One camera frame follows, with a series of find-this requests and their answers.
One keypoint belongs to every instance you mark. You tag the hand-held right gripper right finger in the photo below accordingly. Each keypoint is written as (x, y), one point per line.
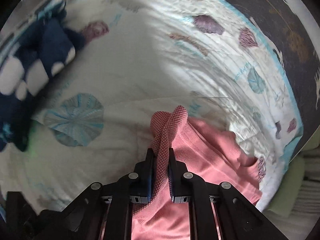
(171, 180)

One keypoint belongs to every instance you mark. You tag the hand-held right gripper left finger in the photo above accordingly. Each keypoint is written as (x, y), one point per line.
(149, 177)

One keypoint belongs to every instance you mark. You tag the pink long-sleeve shirt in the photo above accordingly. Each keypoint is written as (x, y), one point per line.
(200, 155)

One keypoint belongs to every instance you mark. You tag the white seashell quilt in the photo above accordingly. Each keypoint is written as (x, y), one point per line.
(137, 67)

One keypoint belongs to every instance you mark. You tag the green pillow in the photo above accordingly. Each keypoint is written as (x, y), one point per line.
(287, 205)

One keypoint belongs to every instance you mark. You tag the beige curtain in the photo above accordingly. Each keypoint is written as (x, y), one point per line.
(311, 190)

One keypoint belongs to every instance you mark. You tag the navy star-print garment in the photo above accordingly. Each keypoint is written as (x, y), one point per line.
(50, 47)

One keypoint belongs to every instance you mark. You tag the dark deer-print blanket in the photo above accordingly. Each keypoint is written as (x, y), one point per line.
(287, 17)

